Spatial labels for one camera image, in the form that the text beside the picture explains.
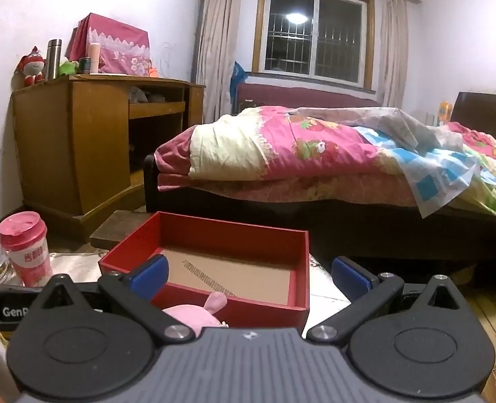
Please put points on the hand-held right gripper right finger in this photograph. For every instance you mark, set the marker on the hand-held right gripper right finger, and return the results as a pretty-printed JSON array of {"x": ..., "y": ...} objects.
[{"x": 348, "y": 277}]

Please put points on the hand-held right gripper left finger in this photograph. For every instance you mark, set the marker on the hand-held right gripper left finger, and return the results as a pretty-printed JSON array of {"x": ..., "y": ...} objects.
[{"x": 152, "y": 273}]

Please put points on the pink plush toy with glasses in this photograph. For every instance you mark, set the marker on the pink plush toy with glasses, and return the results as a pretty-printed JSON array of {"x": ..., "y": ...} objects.
[{"x": 189, "y": 318}]

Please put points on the red cardboard box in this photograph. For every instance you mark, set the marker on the red cardboard box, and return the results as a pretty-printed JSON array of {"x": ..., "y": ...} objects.
[{"x": 248, "y": 311}]

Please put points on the pink drink cup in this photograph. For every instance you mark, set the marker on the pink drink cup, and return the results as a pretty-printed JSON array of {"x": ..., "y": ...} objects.
[{"x": 25, "y": 256}]

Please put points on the dark wooden bed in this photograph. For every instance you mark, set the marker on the dark wooden bed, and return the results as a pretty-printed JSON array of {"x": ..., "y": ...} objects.
[{"x": 273, "y": 218}]

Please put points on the white blue patterned sheet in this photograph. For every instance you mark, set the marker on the white blue patterned sheet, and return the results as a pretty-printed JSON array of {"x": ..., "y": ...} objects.
[{"x": 432, "y": 168}]

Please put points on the pink cartoon quilt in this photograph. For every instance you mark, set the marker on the pink cartoon quilt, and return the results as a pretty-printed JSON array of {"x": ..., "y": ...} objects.
[{"x": 239, "y": 147}]

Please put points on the wooden desk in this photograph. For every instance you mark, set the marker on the wooden desk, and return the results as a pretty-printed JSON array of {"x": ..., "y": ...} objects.
[{"x": 51, "y": 147}]

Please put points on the grey cloth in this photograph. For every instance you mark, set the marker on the grey cloth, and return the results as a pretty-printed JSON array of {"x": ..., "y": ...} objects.
[{"x": 141, "y": 95}]

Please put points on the maroon sofa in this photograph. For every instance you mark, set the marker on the maroon sofa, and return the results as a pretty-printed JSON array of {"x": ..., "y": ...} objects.
[{"x": 306, "y": 97}]

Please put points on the orange bottle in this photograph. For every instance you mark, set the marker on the orange bottle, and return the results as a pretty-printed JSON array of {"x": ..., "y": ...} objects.
[{"x": 444, "y": 113}]

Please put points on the blue bag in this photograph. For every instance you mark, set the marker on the blue bag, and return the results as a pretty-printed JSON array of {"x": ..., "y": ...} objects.
[{"x": 236, "y": 86}]

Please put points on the pink tumbler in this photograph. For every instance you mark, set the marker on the pink tumbler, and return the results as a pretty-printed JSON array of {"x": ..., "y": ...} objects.
[{"x": 94, "y": 58}]

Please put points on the green toy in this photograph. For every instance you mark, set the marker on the green toy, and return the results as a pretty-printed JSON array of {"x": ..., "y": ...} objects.
[{"x": 68, "y": 67}]

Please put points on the pink cloth-covered box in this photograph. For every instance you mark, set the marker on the pink cloth-covered box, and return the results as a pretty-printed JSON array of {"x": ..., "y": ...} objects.
[{"x": 113, "y": 46}]

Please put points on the beige curtain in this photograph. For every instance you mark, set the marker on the beige curtain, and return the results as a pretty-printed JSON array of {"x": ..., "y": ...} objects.
[
  {"x": 218, "y": 46},
  {"x": 392, "y": 50}
]

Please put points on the steel thermos flask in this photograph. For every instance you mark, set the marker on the steel thermos flask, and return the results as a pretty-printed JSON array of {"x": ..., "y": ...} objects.
[{"x": 53, "y": 58}]

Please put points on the red plush doll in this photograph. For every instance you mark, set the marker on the red plush doll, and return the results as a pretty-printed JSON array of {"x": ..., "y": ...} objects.
[{"x": 33, "y": 67}]

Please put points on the window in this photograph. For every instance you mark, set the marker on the window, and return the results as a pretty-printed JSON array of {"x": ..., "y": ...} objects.
[{"x": 315, "y": 33}]

